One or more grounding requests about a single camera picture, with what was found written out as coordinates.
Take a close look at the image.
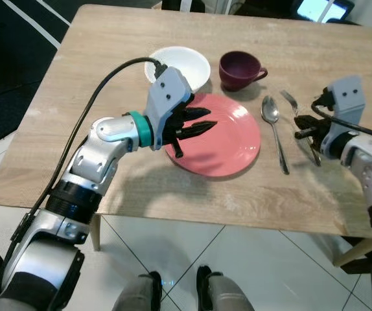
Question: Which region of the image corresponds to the silver fork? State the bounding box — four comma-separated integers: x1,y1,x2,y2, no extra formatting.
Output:
280,90,321,167

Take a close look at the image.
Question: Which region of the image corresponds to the pink round plate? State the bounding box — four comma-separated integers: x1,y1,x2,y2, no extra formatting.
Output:
165,93,262,178

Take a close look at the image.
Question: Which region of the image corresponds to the silver spoon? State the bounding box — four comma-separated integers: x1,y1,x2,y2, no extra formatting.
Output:
261,95,290,176

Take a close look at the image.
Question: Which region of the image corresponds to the white bowl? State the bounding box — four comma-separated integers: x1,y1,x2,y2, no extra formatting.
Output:
145,47,211,93

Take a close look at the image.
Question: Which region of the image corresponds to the light wooden dining table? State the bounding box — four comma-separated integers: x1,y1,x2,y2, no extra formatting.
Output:
0,3,372,238

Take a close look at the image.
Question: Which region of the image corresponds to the wooden table leg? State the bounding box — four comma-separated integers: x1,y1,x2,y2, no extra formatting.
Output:
90,215,102,252
334,238,372,268

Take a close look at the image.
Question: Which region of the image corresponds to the grey robot right leg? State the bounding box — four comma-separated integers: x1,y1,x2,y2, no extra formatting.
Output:
196,266,255,311

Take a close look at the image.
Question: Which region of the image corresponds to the grey robot leg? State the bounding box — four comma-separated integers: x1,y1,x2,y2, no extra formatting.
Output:
113,272,163,311
196,266,255,311

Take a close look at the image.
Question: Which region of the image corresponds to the black rug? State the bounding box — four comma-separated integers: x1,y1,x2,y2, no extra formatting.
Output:
0,0,83,154

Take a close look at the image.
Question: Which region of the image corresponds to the grey robot left leg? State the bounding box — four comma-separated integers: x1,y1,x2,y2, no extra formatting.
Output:
113,272,163,311

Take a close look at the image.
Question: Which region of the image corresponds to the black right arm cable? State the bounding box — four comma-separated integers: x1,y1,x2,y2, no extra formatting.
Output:
311,91,372,144

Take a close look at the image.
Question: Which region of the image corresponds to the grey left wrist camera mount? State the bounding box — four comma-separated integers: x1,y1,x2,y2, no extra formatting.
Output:
145,67,193,133

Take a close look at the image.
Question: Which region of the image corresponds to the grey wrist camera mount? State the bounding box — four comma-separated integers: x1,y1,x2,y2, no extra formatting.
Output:
145,67,193,133
327,75,366,125

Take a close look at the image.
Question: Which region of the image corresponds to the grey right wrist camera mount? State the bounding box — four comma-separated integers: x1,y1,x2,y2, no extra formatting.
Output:
327,75,366,125

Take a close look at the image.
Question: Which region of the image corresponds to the purple cup with handle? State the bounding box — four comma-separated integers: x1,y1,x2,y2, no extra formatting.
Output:
219,51,269,92

